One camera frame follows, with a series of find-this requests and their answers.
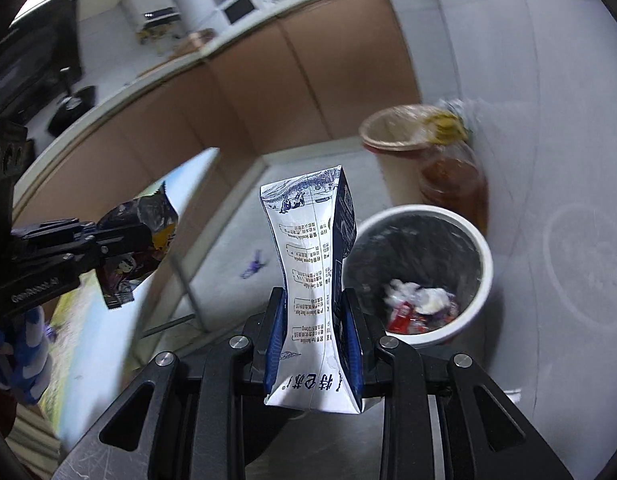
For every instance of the white microwave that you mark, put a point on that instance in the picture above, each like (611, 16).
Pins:
(238, 8)

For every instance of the white and blue milk carton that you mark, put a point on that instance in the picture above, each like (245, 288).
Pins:
(308, 280)

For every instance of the brown glass jar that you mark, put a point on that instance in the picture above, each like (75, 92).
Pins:
(456, 185)

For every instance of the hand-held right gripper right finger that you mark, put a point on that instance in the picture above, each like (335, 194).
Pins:
(352, 350)

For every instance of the crumpled white tissue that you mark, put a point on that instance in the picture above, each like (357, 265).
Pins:
(401, 292)

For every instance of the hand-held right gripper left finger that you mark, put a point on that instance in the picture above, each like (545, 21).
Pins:
(274, 345)

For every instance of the small purple wrapper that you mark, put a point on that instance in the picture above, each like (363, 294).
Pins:
(51, 332)

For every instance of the white round trash can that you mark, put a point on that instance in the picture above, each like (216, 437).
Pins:
(478, 260)

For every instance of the black snack wrapper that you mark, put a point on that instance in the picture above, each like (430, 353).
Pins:
(148, 210)

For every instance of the yellow plastic bag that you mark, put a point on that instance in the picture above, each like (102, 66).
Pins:
(446, 120)

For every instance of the black television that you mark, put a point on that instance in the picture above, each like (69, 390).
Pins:
(33, 65)

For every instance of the beige bucket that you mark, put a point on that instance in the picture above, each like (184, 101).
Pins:
(393, 150)

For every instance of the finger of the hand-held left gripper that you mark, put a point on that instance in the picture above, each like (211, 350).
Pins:
(53, 230)
(123, 245)

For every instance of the purple plastic wrapper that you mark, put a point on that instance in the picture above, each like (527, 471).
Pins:
(253, 266)

